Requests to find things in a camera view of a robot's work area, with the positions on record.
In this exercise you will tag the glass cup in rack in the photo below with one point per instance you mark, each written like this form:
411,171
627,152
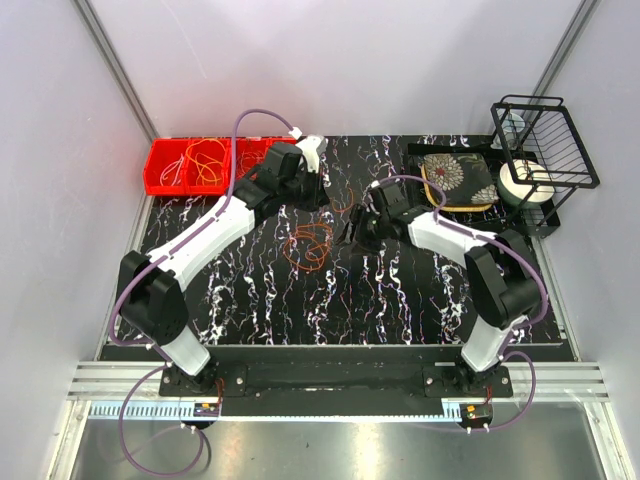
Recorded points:
512,125

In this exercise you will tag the white green bowl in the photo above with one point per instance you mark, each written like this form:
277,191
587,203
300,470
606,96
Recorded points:
530,184

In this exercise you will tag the aluminium frame rail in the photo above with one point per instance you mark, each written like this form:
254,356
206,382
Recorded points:
98,380

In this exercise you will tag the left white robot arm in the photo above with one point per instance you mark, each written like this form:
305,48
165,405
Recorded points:
151,287

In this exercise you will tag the black tray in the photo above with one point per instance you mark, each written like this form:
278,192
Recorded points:
539,221

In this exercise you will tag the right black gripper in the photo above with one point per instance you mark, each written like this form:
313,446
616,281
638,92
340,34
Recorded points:
359,215

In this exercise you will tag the black wire dish rack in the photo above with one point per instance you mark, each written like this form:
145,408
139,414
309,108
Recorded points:
551,139

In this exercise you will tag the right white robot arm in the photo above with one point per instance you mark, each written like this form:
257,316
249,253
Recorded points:
506,289

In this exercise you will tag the red storage bin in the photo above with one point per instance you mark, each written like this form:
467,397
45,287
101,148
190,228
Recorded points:
202,172
269,142
163,171
250,151

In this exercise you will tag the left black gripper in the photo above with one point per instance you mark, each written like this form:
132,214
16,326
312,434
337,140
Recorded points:
319,198

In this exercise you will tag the floral square plate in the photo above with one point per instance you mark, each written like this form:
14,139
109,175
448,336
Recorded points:
465,179

